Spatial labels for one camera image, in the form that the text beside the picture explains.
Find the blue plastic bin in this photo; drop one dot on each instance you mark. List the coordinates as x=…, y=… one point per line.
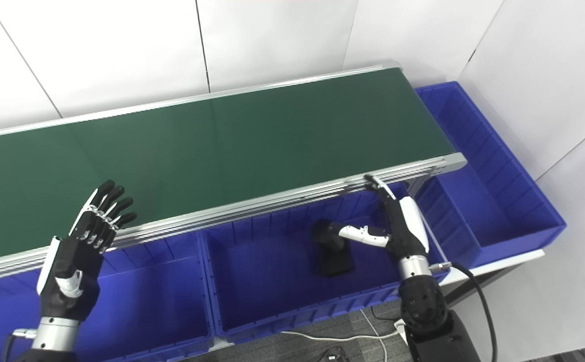
x=488, y=201
x=272, y=281
x=147, y=301

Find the black floor device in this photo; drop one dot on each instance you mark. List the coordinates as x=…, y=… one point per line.
x=333, y=356

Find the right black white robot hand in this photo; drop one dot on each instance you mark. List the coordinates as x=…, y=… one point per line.
x=405, y=231

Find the green conveyor belt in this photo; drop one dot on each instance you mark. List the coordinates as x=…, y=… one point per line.
x=252, y=203
x=222, y=151

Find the black cylinder-on-block part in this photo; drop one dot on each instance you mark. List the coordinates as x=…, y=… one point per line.
x=335, y=259

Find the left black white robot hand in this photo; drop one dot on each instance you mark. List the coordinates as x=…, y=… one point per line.
x=71, y=271

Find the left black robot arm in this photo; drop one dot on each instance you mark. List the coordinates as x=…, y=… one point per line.
x=54, y=334

